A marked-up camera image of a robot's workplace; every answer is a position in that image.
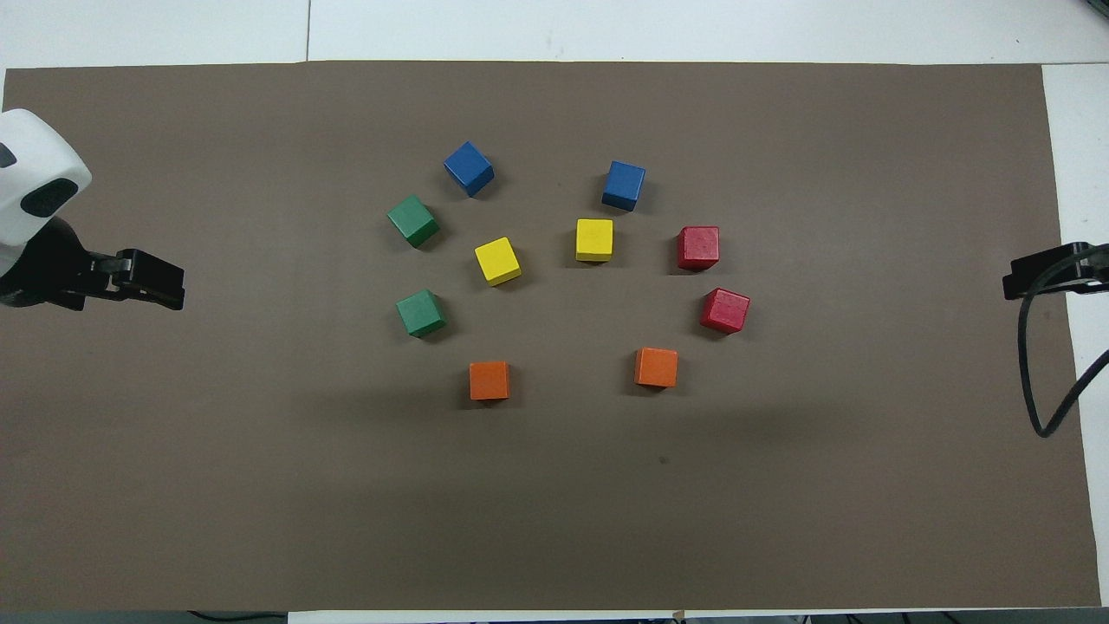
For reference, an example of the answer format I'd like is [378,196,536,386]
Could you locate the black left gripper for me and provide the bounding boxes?
[0,217,185,311]

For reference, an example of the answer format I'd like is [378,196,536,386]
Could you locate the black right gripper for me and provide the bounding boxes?
[1002,243,1109,301]

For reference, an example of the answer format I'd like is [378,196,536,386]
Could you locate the green wooden cube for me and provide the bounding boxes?
[396,289,448,339]
[386,194,440,249]

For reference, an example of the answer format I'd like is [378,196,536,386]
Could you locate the red wooden cube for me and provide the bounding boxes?
[678,226,721,271]
[700,288,751,335]

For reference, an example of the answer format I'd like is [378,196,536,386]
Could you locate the brown table mat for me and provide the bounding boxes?
[0,61,1101,612]

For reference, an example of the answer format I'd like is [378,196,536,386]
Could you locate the blue wooden cube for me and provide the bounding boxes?
[443,141,496,198]
[601,160,646,212]

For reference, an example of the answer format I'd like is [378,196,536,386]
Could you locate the yellow wooden cube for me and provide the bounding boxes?
[474,237,522,287]
[575,218,614,263]

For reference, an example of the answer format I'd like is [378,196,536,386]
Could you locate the orange wooden cube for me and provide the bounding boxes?
[469,361,511,401]
[634,348,679,388]

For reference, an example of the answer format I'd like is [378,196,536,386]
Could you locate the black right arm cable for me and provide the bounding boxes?
[1018,247,1109,438]

